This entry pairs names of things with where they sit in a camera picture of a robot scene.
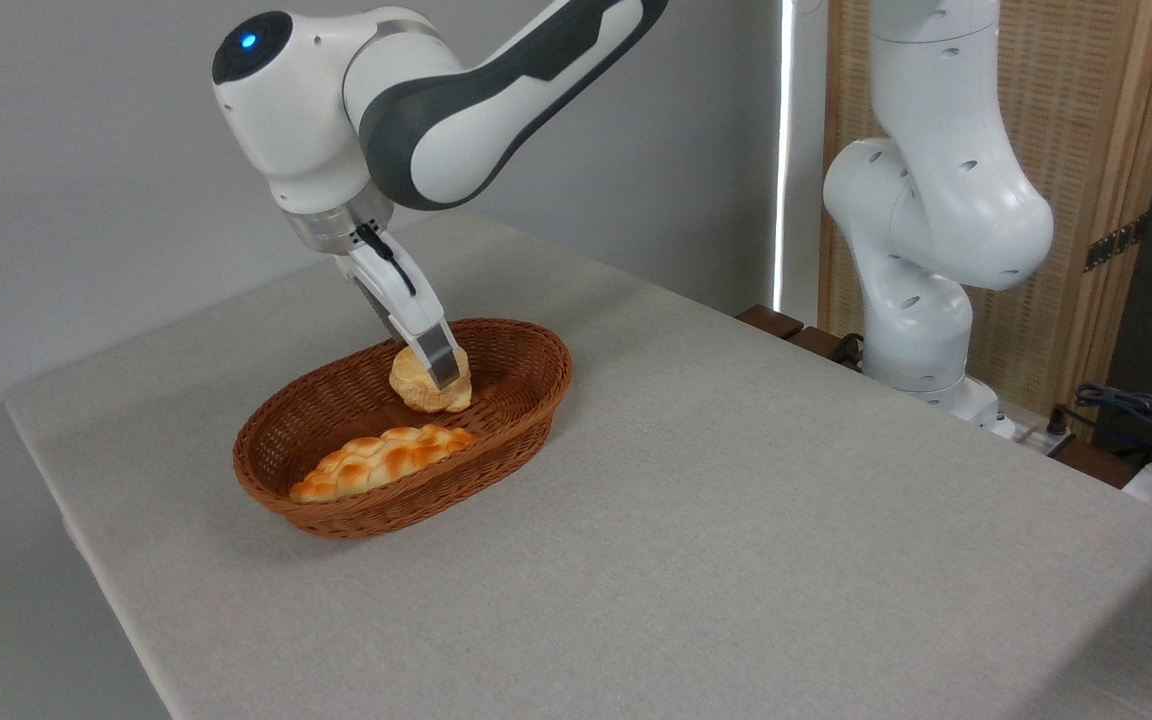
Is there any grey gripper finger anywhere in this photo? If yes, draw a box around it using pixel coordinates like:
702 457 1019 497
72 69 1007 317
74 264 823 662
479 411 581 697
406 321 465 391

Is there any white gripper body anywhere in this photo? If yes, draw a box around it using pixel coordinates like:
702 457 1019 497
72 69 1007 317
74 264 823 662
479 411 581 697
333 232 450 348

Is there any round pale bread roll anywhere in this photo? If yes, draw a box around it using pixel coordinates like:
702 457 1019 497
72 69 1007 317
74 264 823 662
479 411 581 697
389 345 474 414

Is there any braided golden bread loaf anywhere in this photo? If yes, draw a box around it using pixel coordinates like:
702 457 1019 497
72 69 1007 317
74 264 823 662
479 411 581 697
288 424 479 504

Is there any brown wicker oval basket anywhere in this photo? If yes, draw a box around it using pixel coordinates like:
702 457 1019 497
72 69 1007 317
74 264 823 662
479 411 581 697
232 318 574 541

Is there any dark brown wooden block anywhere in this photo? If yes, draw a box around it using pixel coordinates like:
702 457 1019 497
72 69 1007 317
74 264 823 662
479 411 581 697
736 305 805 341
786 326 849 363

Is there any grey tablecloth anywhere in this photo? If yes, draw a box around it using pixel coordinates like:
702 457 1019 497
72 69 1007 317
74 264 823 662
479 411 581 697
4 212 1152 720

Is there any white power strip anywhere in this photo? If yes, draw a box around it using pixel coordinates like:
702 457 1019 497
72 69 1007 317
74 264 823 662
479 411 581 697
1010 418 1077 457

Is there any dark brown wooden board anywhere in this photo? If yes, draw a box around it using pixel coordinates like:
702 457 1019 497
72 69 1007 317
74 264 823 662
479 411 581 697
1056 440 1149 490

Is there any dark metal screen hinge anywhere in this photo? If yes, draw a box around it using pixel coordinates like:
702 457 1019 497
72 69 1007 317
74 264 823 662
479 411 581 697
1084 214 1150 273

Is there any wooden rattan folding screen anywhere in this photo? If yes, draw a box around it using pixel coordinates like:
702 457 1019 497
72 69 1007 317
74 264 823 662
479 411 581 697
819 0 1152 421

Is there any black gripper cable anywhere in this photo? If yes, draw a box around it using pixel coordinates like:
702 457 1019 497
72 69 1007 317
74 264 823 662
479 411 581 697
354 223 418 298

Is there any bundle of dark cables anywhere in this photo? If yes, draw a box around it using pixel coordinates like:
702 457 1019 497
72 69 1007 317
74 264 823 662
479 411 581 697
1048 382 1152 473

